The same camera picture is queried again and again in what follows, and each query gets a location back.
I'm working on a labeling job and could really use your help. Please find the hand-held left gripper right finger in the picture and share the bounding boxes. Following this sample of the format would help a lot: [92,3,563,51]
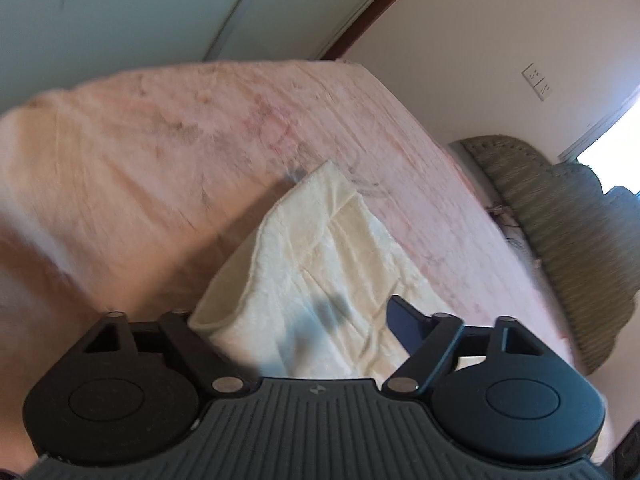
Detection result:
[382,295,542,401]

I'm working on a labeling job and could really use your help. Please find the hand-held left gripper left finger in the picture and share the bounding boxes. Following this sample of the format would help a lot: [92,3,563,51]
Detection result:
[81,311,252,400]

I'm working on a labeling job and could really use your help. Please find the cream towel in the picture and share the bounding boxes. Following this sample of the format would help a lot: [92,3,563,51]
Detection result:
[189,160,481,378]

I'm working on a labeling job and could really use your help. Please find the grey pillow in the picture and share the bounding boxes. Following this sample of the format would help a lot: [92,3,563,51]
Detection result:
[448,141,543,266]

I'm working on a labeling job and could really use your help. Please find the pink blanket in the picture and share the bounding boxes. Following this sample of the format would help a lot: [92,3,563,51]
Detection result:
[0,57,583,476]

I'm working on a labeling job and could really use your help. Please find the green padded headboard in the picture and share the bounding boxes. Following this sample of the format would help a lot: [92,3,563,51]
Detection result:
[460,135,640,376]

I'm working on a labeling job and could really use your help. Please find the bright window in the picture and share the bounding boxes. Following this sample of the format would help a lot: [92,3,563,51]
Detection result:
[559,89,640,198]

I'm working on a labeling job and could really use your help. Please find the white flower-print wardrobe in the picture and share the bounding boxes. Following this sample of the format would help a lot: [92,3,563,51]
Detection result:
[0,0,416,113]

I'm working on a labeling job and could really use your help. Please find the brown wooden door frame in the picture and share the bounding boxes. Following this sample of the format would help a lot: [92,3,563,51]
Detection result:
[320,0,442,61]

